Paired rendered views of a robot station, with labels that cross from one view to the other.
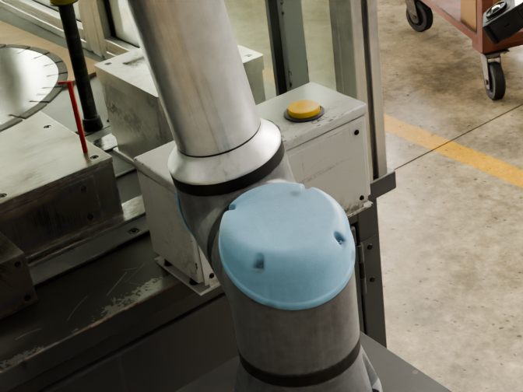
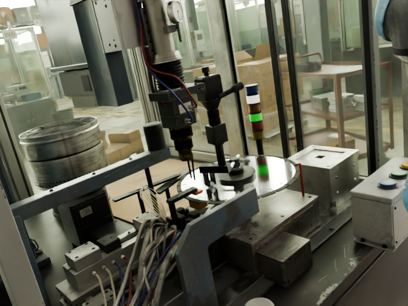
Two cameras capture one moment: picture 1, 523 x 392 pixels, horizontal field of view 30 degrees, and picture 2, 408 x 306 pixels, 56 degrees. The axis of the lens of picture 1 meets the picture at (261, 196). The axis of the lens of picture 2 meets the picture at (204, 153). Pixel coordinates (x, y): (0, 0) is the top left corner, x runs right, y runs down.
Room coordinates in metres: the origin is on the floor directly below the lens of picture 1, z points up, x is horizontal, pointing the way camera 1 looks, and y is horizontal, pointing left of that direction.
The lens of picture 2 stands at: (0.17, 0.60, 1.35)
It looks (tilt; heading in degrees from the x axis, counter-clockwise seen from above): 17 degrees down; 354
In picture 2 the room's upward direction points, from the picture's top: 11 degrees counter-clockwise
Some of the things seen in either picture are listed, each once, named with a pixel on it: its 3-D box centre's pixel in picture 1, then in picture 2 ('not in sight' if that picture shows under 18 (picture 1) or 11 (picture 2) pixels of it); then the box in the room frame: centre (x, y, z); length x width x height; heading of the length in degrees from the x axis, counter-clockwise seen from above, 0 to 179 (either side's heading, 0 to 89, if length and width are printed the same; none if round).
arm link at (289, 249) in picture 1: (287, 271); not in sight; (0.74, -0.01, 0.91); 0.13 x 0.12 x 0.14; 15
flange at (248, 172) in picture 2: not in sight; (236, 172); (1.19, 0.41, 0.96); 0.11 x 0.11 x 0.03
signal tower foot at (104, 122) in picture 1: (92, 123); not in sight; (1.46, 0.26, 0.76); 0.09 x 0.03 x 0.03; 123
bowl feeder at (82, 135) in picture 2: not in sight; (71, 168); (1.74, 0.98, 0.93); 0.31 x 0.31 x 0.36
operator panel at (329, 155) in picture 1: (259, 183); (394, 200); (1.07, 0.00, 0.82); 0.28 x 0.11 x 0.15; 123
